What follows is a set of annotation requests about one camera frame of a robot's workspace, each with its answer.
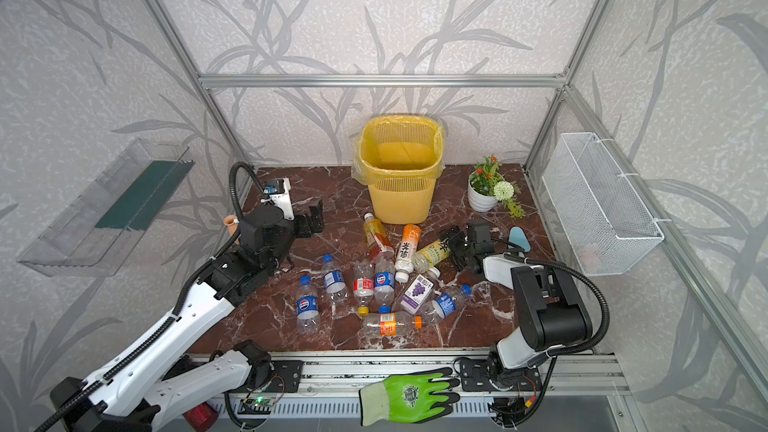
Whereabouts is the yellow label tea bottle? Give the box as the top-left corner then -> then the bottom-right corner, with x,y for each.
412,240 -> 450,273

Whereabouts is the orange cap white bottle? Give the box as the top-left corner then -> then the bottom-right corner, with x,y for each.
394,224 -> 421,283

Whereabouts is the pepsi bottle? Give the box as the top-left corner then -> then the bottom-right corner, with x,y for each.
295,276 -> 320,334
374,255 -> 396,307
321,254 -> 349,303
421,285 -> 472,325

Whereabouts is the grape label white cap bottle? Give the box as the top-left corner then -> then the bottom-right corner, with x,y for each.
395,267 -> 441,316

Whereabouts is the yellow red label bottle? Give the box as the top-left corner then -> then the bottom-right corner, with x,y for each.
363,212 -> 394,262

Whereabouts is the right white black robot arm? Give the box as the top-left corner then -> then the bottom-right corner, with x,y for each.
439,220 -> 610,392

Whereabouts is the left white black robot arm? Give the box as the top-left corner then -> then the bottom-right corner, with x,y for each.
38,200 -> 325,431

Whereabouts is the yellow ribbed waste bin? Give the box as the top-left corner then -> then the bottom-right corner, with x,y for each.
358,116 -> 445,226

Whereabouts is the yellow plastic bin liner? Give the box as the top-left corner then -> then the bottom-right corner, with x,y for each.
352,115 -> 444,185

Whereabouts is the small peach ribbed vase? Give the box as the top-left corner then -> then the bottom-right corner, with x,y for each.
223,214 -> 239,236

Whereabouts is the white pot with flowers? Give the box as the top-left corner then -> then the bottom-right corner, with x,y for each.
468,155 -> 526,219

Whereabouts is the clear bottle red label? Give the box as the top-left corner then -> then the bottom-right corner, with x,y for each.
353,259 -> 374,307

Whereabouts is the orange label bottle front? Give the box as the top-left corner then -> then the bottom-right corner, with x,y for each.
361,311 -> 423,339

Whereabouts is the green and black work glove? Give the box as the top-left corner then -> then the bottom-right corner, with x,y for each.
358,367 -> 461,427

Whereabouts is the green circuit board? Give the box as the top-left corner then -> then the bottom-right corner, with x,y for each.
239,396 -> 281,415

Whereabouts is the red emergency stop button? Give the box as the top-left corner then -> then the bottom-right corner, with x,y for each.
183,402 -> 219,432

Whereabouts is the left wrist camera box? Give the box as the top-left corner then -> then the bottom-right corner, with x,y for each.
264,177 -> 294,221

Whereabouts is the white wire mesh basket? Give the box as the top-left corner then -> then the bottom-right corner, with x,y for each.
543,132 -> 664,276

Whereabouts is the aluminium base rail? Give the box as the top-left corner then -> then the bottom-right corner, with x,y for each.
271,348 -> 631,398

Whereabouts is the clear acrylic wall shelf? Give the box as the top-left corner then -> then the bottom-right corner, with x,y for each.
17,139 -> 194,277

